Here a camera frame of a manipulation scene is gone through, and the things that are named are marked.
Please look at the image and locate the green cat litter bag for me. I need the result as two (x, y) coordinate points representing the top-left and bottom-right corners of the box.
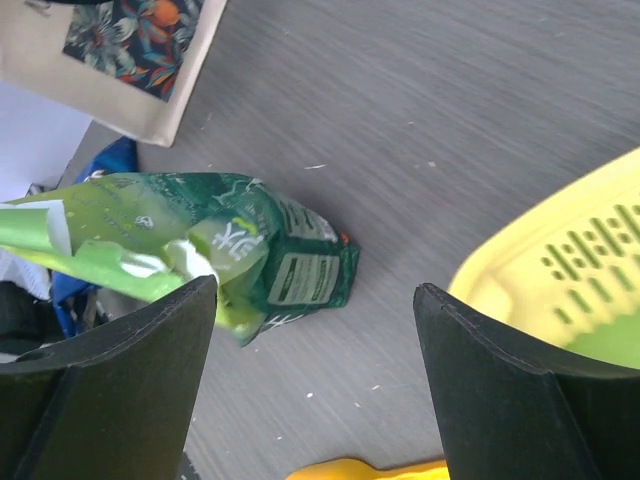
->
(1, 173), (359, 345)

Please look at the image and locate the beige canvas tote bag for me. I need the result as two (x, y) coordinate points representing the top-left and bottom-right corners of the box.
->
(1, 1), (226, 147)

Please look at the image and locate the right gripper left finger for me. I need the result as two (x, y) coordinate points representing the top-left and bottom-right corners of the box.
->
(1, 276), (217, 479)

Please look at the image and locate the blue Doritos chip bag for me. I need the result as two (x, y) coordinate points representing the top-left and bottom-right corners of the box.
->
(49, 135), (139, 341)

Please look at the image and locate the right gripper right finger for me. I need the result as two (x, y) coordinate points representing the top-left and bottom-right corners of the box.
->
(413, 283), (639, 480)

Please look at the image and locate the yellow plastic scoop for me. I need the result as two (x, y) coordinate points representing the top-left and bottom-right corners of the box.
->
(287, 458), (450, 480)

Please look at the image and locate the yellow green litter box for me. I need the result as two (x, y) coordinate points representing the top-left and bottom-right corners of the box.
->
(448, 150), (640, 368)

